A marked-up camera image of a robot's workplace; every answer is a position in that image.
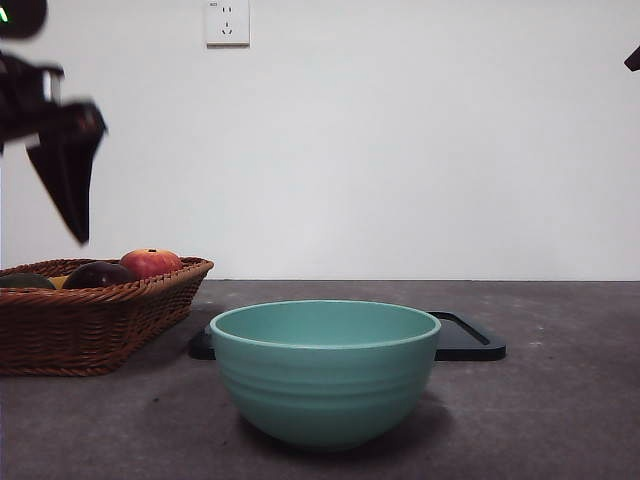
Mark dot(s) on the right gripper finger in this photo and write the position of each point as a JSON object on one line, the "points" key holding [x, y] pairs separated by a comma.
{"points": [[634, 59]]}

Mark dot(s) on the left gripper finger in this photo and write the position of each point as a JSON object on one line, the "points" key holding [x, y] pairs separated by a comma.
{"points": [[67, 175]]}

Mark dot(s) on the green avocado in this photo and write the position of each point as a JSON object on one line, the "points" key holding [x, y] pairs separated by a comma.
{"points": [[25, 281]]}

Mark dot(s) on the teal ceramic bowl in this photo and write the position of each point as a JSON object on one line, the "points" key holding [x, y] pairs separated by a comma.
{"points": [[325, 385]]}

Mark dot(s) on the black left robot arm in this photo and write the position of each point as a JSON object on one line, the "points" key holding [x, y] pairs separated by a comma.
{"points": [[20, 105]]}

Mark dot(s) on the dark red apple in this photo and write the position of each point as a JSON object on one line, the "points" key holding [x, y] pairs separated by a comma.
{"points": [[97, 275]]}

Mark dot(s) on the yellow banana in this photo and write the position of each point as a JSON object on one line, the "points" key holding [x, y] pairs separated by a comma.
{"points": [[59, 283]]}

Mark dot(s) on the red and yellow apple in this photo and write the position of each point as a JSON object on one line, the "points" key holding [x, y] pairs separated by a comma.
{"points": [[150, 262]]}

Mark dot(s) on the brown wicker basket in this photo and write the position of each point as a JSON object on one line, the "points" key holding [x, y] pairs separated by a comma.
{"points": [[75, 330]]}

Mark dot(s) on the black rectangular tray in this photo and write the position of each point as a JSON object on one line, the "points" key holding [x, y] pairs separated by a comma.
{"points": [[470, 345]]}

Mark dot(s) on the white wall power socket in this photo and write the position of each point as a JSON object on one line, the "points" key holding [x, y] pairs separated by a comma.
{"points": [[228, 25]]}

